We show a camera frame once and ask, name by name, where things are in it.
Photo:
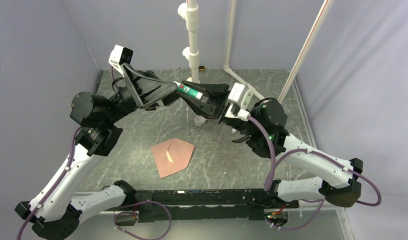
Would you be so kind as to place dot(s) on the cream paper letter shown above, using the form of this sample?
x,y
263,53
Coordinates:
x,y
169,157

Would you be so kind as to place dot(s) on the white PVC pipe frame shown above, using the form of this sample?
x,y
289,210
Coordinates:
x,y
189,12

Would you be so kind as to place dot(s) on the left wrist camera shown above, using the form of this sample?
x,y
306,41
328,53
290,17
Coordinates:
x,y
118,56

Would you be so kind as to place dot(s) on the pink brown envelope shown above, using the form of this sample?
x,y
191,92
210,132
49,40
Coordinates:
x,y
180,151

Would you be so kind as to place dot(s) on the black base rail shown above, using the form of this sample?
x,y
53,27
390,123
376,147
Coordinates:
x,y
207,204

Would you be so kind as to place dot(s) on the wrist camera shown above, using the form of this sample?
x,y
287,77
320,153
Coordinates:
x,y
118,56
238,100

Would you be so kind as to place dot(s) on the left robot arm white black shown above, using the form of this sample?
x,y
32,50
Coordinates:
x,y
55,213

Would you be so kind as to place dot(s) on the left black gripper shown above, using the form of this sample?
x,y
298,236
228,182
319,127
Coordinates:
x,y
149,91

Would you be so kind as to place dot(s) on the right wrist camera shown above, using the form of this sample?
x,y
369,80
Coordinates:
x,y
238,100

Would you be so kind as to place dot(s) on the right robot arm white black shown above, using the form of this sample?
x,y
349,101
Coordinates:
x,y
333,179

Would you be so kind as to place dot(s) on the green glue stick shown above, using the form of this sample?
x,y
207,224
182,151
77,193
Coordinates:
x,y
188,91

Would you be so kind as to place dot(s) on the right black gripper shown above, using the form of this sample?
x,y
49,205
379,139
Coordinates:
x,y
217,110

